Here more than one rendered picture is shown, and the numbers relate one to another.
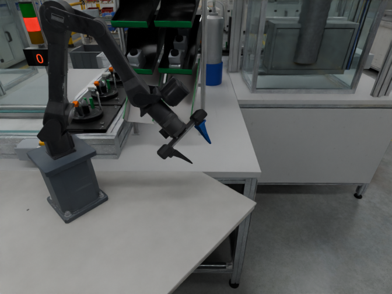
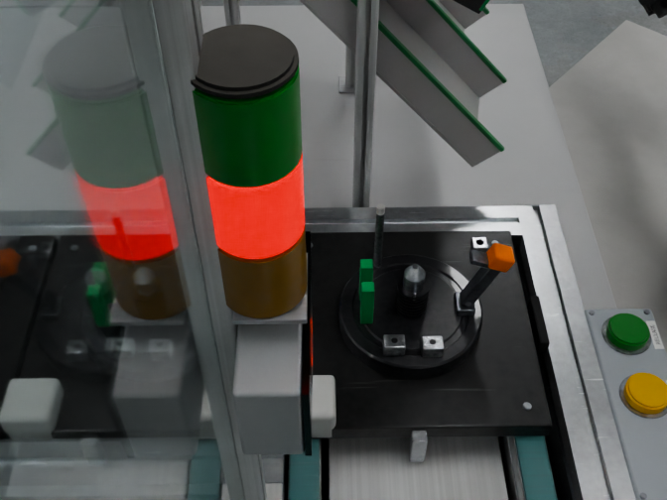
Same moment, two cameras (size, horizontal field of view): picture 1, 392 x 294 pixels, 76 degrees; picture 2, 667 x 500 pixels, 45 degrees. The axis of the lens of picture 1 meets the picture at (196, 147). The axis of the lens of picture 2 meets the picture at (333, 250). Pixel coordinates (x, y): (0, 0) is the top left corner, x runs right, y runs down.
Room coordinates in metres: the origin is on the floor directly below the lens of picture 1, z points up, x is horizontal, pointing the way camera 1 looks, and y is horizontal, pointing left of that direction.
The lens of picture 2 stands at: (1.12, 0.98, 1.62)
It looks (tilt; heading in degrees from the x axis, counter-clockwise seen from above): 48 degrees down; 269
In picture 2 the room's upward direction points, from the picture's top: straight up
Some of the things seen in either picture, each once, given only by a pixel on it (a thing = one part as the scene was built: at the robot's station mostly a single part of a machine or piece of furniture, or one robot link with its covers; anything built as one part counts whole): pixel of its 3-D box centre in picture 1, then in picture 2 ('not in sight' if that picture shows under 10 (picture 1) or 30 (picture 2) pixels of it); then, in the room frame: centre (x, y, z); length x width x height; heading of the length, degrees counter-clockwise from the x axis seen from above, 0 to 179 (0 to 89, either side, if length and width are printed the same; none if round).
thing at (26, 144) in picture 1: (48, 149); (636, 412); (0.82, 0.58, 0.93); 0.21 x 0.07 x 0.06; 90
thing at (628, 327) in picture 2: not in sight; (626, 333); (0.82, 0.51, 0.96); 0.04 x 0.04 x 0.02
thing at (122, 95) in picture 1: (103, 87); not in sight; (1.29, 0.49, 1.01); 0.24 x 0.24 x 0.13; 0
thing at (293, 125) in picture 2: (27, 10); (245, 111); (1.16, 0.68, 1.38); 0.05 x 0.05 x 0.05
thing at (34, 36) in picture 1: (36, 37); (260, 256); (1.16, 0.68, 1.28); 0.05 x 0.05 x 0.05
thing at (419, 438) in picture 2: not in sight; (418, 445); (1.04, 0.62, 0.95); 0.01 x 0.01 x 0.04; 0
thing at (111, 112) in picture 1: (88, 118); (408, 324); (1.04, 0.49, 0.96); 0.24 x 0.24 x 0.02; 0
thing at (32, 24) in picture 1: (32, 24); (253, 190); (1.16, 0.68, 1.33); 0.05 x 0.05 x 0.05
